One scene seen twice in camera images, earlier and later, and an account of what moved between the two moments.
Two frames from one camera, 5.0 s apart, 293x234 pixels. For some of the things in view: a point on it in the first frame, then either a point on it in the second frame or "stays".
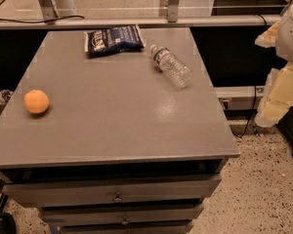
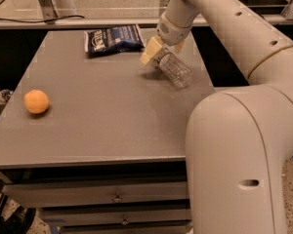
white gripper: (291, 33) -> (173, 31)
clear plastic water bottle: (168, 63) stays
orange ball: (36, 101) stays
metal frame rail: (11, 22) stays
